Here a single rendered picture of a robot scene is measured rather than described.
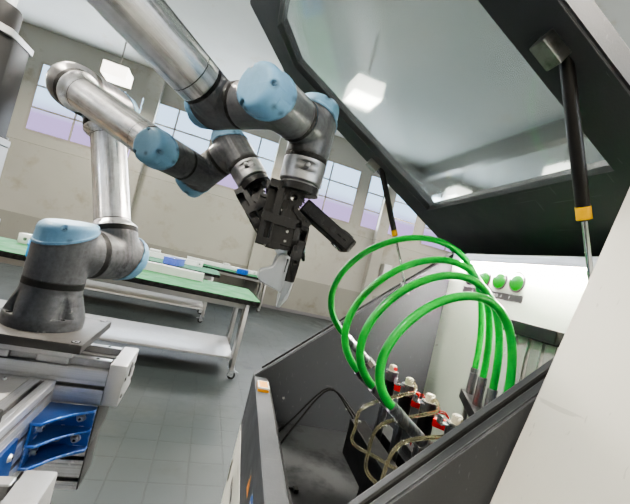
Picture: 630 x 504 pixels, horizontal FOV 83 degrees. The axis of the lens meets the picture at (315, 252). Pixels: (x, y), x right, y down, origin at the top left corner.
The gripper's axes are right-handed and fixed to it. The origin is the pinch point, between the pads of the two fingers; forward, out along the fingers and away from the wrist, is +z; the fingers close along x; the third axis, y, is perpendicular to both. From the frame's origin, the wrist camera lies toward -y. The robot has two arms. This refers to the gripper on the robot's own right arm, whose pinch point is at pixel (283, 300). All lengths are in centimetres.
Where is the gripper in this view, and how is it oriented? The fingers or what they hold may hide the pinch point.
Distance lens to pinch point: 62.1
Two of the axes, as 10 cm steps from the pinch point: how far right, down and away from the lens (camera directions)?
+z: -2.4, 9.7, -0.4
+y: -9.5, -2.4, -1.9
